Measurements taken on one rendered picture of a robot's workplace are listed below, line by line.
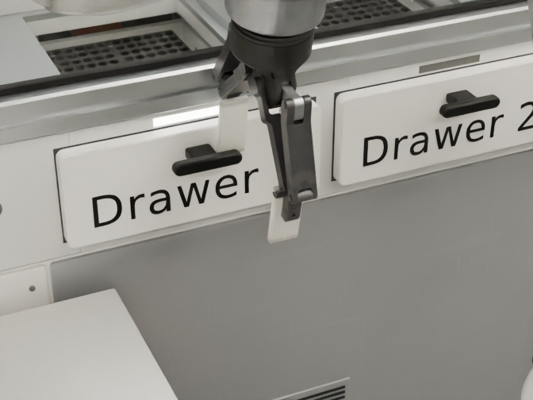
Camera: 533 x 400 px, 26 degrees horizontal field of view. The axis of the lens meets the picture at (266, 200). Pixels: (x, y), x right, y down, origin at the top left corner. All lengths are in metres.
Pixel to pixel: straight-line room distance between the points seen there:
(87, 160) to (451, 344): 0.62
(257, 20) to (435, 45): 0.37
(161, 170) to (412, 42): 0.31
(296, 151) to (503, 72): 0.40
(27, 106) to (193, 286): 0.31
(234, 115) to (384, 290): 0.38
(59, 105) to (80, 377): 0.27
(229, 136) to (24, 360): 0.30
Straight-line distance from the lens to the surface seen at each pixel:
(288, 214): 1.08
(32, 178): 1.19
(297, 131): 1.02
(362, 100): 1.27
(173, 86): 1.18
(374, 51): 1.28
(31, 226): 1.21
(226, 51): 1.13
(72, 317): 1.22
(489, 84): 1.36
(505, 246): 1.53
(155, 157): 1.19
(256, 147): 1.24
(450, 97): 1.32
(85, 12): 0.86
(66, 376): 1.15
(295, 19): 0.99
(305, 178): 1.04
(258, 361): 1.43
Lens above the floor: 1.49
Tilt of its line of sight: 31 degrees down
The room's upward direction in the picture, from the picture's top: straight up
